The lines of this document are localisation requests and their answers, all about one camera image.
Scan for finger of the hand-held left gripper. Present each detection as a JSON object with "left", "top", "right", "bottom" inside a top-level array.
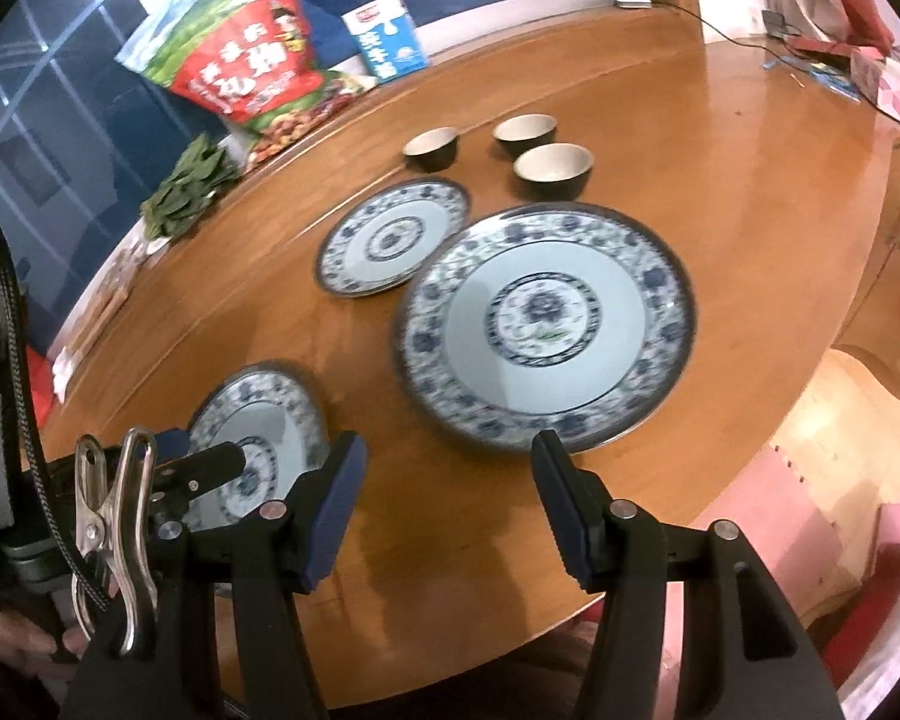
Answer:
[{"left": 150, "top": 429, "right": 247, "bottom": 517}]

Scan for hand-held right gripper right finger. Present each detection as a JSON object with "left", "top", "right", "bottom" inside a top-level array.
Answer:
[{"left": 531, "top": 430, "right": 845, "bottom": 720}]

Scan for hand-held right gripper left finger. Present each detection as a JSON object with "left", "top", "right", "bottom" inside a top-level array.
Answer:
[{"left": 60, "top": 431, "right": 368, "bottom": 720}]

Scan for small blue patterned plate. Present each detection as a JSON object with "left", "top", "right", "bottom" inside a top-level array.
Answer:
[{"left": 184, "top": 364, "right": 331, "bottom": 533}]

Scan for large blue patterned plate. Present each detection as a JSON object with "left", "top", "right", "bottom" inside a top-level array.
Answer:
[{"left": 396, "top": 202, "right": 697, "bottom": 455}]

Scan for small dark bowl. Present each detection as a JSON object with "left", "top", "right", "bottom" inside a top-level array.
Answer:
[
  {"left": 493, "top": 113, "right": 558, "bottom": 160},
  {"left": 403, "top": 127, "right": 462, "bottom": 172},
  {"left": 513, "top": 142, "right": 596, "bottom": 201}
]

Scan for person's left hand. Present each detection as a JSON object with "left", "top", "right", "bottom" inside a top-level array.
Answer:
[{"left": 0, "top": 611, "right": 83, "bottom": 672}]

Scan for red cloth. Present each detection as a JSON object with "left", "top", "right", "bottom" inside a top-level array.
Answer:
[{"left": 22, "top": 345, "right": 57, "bottom": 436}]

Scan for metal spring clip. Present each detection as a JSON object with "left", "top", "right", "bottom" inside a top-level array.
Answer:
[{"left": 73, "top": 427, "right": 158, "bottom": 657}]

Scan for white paper item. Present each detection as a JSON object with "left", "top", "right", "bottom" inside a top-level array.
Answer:
[{"left": 49, "top": 349, "right": 83, "bottom": 398}]

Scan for pink foam floor mat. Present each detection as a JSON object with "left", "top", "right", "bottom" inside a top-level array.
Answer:
[{"left": 682, "top": 457, "right": 900, "bottom": 698}]

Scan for green leafy vegetables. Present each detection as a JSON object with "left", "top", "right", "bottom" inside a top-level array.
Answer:
[{"left": 139, "top": 133, "right": 241, "bottom": 241}]

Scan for medium blue patterned plate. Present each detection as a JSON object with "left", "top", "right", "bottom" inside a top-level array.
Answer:
[{"left": 315, "top": 177, "right": 472, "bottom": 299}]

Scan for red and green snack bag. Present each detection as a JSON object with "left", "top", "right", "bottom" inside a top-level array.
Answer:
[{"left": 116, "top": 0, "right": 380, "bottom": 170}]

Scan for blue and white milk carton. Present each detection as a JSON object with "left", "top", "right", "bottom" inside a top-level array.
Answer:
[{"left": 341, "top": 0, "right": 430, "bottom": 82}]

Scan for blue plastic item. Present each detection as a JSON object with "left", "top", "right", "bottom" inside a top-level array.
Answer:
[{"left": 765, "top": 56, "right": 863, "bottom": 102}]

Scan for black braided cable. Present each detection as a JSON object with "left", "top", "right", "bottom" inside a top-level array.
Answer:
[{"left": 0, "top": 193, "right": 113, "bottom": 612}]

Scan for thin black cable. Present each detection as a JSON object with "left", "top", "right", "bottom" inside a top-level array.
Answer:
[{"left": 649, "top": 1, "right": 777, "bottom": 46}]

